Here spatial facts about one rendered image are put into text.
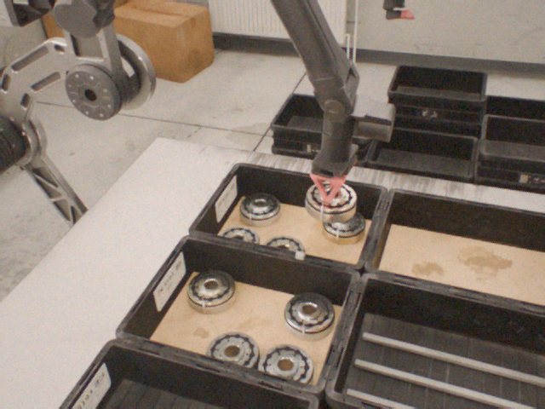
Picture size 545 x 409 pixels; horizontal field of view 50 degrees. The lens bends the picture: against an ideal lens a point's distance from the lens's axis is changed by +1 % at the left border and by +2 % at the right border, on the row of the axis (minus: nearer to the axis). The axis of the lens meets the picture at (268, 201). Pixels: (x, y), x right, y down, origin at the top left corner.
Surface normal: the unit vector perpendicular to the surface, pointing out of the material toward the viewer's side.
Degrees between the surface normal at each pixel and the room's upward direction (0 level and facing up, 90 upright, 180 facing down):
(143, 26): 88
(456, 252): 0
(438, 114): 90
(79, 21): 111
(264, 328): 0
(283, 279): 90
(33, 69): 90
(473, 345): 0
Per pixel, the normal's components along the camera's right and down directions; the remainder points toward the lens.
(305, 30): -0.25, 0.83
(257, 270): -0.34, 0.59
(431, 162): -0.04, -0.79
